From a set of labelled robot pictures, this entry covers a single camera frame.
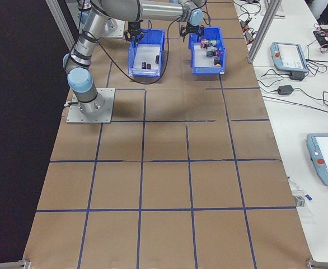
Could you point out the yellow push button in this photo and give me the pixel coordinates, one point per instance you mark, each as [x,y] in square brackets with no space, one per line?
[217,64]

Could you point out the black frame cover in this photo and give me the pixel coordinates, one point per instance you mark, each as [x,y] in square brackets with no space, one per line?
[13,112]

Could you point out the white switch block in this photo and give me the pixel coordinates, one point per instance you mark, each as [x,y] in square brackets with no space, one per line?
[213,48]

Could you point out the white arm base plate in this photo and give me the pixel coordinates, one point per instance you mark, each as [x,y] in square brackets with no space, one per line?
[119,29]
[108,115]

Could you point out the red mushroom push button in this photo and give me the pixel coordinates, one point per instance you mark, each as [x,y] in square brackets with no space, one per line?
[204,45]

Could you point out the grey-blue teach pendant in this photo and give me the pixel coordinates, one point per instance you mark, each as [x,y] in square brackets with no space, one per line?
[326,168]
[288,56]

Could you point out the green and white switch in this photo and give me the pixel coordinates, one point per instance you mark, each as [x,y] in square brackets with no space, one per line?
[215,42]

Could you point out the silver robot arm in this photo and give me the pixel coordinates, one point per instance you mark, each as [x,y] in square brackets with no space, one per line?
[81,81]
[110,24]

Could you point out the metal frame bar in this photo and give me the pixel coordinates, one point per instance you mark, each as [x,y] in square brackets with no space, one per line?
[63,28]

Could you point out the small grey connector box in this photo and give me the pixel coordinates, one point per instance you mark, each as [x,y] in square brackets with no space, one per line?
[243,24]
[248,36]

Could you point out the clear plastic pen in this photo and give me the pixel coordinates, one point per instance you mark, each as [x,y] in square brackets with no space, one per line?
[294,185]

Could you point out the blue bin with batteries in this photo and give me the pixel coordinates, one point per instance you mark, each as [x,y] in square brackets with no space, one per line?
[145,73]

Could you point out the small black power adapter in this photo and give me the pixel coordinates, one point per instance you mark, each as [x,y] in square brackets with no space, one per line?
[285,89]

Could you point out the black power brick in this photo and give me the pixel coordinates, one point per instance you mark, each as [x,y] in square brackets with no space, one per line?
[297,76]

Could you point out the blue and black contact block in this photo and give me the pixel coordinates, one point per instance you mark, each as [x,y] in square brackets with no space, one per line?
[216,59]

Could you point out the aluminium profile post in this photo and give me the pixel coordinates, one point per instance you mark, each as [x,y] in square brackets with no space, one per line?
[261,36]

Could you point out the blue bin with switches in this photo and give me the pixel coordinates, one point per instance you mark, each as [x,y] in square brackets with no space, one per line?
[207,70]

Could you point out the aluminium profile bar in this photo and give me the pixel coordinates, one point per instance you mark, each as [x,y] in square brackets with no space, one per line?
[10,265]

